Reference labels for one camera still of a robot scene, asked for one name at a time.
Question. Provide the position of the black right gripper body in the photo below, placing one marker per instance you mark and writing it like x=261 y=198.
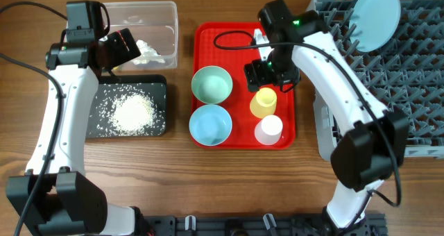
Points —
x=274 y=70

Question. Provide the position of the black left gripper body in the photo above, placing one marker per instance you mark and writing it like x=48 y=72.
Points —
x=124 y=45

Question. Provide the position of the white napkin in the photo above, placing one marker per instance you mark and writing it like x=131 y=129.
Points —
x=148 y=54

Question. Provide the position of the yellow plastic cup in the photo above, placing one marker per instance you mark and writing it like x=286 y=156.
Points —
x=263 y=103

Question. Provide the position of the white plastic cup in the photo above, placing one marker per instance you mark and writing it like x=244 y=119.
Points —
x=268 y=131

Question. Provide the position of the pile of white rice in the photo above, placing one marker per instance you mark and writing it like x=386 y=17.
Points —
x=132 y=114

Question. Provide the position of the mint green bowl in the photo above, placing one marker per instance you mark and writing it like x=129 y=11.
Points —
x=211 y=85

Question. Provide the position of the light blue bowl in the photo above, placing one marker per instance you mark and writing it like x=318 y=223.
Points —
x=210 y=125

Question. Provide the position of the light blue plate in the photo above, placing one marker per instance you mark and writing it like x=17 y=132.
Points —
x=375 y=21

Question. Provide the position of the red snack wrapper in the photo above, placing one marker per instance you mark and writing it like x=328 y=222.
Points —
x=123 y=40

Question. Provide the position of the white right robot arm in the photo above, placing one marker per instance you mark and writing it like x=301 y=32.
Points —
x=373 y=138

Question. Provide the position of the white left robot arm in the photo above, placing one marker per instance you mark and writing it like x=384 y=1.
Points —
x=54 y=197

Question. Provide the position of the grey dishwasher rack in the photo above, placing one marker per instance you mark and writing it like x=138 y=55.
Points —
x=406 y=73

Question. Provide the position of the clear plastic bin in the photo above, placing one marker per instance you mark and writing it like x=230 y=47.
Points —
x=155 y=22

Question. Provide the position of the black plastic tray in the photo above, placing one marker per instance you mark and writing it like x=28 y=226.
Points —
x=161 y=86

